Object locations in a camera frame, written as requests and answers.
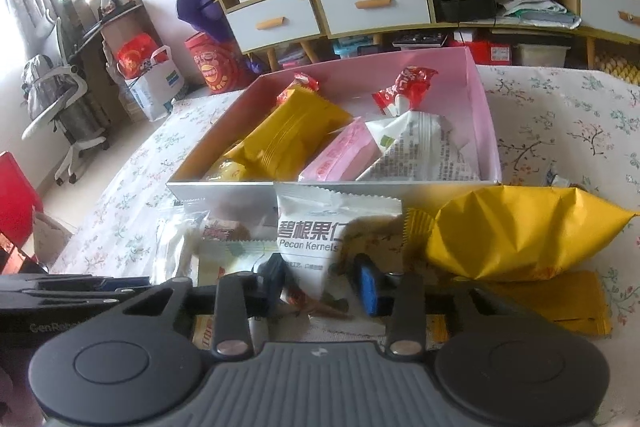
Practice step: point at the clear plastic bread packet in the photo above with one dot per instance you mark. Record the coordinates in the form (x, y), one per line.
(175, 247)

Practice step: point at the red board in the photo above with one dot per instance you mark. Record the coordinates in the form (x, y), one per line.
(17, 197)

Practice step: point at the red snack packet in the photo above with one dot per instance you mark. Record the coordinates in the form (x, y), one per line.
(400, 89)

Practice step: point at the flat grey device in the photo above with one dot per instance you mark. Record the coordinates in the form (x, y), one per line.
(420, 41)

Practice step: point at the wooden corner desk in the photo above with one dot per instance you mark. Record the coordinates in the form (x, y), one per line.
(120, 24)

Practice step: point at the red cylindrical gift box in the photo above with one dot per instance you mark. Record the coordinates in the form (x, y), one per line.
(215, 67)

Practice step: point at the yellow beaded cushion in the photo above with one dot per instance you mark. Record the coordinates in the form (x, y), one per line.
(620, 67)

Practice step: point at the pink snack packet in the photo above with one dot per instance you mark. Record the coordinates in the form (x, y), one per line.
(340, 152)

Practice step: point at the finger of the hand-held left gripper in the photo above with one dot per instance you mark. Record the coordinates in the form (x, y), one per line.
(75, 298)
(125, 284)

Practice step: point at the white paper shopping bag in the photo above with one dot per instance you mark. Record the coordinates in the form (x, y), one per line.
(150, 97)

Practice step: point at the smooth white pecan packet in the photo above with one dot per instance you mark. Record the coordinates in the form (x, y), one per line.
(320, 227)

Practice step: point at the small red orange packet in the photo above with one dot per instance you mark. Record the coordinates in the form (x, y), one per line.
(300, 86)

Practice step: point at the puffy golden yellow packet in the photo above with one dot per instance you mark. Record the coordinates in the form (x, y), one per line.
(500, 232)

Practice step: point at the golden brown sachet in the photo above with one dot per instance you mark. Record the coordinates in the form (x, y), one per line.
(575, 307)

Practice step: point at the clear packet red lettering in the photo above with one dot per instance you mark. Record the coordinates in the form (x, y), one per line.
(222, 229)

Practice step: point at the white grey office chair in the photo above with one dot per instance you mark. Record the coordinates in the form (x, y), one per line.
(37, 87)

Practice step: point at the low wooden cabinet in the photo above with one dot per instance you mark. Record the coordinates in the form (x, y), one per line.
(591, 53)

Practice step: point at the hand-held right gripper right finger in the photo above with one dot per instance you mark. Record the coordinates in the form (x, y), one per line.
(371, 289)

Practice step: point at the printed yellow snack packet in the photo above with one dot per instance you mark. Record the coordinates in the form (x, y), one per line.
(225, 170)

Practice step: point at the folded white teal cloths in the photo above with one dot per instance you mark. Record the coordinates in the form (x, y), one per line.
(535, 4)

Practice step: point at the clear plastic storage box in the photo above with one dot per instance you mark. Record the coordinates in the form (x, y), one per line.
(291, 57)
(350, 47)

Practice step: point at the red flat box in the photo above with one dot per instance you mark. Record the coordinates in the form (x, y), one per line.
(480, 54)

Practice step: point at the white orange cracker packet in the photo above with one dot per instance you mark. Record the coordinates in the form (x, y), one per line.
(235, 259)

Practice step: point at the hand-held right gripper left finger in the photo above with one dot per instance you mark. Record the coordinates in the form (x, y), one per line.
(274, 282)

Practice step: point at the pink white cardboard box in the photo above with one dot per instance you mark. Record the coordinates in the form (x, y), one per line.
(345, 79)

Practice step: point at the floral tablecloth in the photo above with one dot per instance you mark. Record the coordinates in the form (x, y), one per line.
(550, 117)

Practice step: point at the white storage box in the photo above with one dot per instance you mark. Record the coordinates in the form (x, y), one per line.
(540, 56)

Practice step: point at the red gift bag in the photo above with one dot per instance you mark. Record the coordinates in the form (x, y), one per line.
(135, 54)

